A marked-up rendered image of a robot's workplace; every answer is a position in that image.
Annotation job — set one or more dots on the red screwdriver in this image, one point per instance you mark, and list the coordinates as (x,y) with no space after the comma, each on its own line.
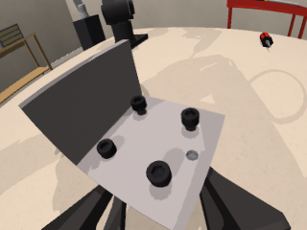
(266,40)

